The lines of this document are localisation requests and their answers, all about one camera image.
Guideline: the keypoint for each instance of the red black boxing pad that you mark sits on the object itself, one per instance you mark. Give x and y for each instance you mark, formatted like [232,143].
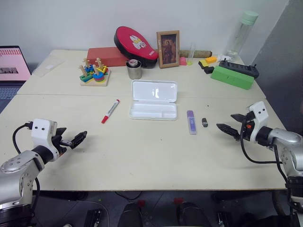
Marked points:
[135,43]

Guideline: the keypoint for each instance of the small white object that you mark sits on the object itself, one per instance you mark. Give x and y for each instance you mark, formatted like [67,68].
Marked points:
[223,57]

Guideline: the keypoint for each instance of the stainless steel cup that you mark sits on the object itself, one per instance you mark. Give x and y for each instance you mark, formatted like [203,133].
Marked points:
[134,72]

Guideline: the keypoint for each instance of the red rectangular box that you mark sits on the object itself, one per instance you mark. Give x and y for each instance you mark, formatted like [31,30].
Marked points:
[101,55]

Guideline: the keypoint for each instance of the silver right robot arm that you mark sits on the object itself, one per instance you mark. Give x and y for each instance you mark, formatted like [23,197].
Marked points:
[284,142]

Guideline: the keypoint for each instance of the small pink object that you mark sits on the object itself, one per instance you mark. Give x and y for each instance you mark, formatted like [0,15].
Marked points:
[183,61]

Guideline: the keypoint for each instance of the small black binder clip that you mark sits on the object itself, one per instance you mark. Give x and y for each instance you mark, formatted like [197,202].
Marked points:
[204,122]

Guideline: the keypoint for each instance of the purple glue stick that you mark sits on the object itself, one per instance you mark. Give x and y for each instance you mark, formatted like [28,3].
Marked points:
[192,123]

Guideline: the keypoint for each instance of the clear tube with yellow liquid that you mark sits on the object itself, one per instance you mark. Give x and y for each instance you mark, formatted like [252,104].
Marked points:
[190,54]

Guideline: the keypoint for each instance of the clear plastic sleeve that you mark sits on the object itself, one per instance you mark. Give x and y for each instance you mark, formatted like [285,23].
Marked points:
[47,67]

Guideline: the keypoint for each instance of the laptop with pink screen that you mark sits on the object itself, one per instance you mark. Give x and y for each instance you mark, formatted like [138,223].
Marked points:
[11,63]

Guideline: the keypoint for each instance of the brown rolled mat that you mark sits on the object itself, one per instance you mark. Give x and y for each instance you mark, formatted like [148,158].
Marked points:
[201,53]

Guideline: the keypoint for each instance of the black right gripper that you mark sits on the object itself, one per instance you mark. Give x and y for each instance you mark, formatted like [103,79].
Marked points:
[246,131]

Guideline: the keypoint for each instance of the wooden shape stacking toy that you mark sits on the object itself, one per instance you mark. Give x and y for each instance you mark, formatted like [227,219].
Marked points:
[95,76]

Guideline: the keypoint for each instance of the green rectangular box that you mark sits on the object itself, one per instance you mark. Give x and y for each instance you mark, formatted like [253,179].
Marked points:
[230,79]

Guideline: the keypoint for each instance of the clear bottle with green lid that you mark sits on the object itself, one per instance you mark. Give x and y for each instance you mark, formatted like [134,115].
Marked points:
[240,35]

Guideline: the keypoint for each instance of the wooden framed portrait picture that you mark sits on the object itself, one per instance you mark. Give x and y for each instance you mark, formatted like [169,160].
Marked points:
[168,49]

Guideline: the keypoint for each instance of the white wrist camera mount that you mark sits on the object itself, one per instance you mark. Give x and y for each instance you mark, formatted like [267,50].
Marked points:
[259,113]
[40,132]

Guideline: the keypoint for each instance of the black power strip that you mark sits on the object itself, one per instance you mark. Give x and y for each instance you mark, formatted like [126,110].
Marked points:
[239,68]

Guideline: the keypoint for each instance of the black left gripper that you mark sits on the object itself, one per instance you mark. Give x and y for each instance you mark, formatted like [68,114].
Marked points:
[58,144]

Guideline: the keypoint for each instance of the red marker pen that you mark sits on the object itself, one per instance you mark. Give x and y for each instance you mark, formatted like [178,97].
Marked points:
[110,112]

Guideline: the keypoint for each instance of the small black block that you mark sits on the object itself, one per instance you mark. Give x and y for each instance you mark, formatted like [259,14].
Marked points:
[208,70]

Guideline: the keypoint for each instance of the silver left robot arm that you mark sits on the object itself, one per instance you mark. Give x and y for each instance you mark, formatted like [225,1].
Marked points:
[16,165]

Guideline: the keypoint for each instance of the white open pencil case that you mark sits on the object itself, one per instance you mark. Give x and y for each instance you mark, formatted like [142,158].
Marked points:
[154,104]

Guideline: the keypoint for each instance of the yellow black sponge block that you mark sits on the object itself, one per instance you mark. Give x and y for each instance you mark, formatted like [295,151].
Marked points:
[209,61]

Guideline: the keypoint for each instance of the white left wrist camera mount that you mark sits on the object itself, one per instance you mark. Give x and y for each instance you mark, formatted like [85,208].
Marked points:
[40,132]

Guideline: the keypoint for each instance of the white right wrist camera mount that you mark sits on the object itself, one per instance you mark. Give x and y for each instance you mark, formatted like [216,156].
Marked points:
[259,113]

